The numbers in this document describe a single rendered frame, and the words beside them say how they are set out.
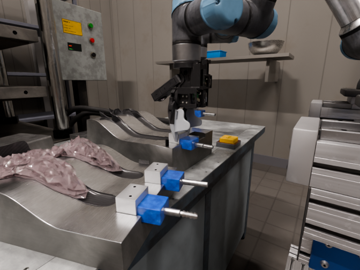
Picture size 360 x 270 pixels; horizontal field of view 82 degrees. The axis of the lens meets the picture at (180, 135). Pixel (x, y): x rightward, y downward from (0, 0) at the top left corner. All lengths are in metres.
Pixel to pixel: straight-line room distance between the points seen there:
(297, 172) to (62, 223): 0.37
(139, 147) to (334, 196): 0.47
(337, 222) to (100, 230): 0.35
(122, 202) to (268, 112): 2.60
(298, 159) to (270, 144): 2.55
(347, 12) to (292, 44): 1.85
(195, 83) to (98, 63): 1.00
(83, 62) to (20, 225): 1.10
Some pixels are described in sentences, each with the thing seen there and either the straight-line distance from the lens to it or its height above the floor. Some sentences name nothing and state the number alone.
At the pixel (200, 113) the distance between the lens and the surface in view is 0.87.
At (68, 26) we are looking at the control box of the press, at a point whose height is 1.35.
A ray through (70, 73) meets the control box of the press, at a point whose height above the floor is 1.11.
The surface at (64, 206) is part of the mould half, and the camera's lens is 0.41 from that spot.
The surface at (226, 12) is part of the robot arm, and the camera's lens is 0.47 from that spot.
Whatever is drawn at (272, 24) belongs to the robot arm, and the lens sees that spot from 0.61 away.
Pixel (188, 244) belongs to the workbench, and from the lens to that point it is 0.77.
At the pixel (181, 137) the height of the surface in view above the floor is 0.90.
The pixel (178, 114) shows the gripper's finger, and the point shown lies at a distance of 0.56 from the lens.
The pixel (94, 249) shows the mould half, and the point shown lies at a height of 0.83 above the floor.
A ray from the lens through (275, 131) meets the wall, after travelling 2.87.
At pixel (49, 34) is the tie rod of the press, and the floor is 1.27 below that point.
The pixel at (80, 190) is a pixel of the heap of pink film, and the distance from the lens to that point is 0.44.
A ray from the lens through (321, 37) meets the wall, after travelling 2.81.
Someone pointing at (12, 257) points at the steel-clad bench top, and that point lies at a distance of 0.45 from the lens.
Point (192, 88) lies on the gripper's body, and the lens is 0.53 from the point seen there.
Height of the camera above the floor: 1.06
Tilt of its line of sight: 14 degrees down
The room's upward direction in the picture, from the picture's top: straight up
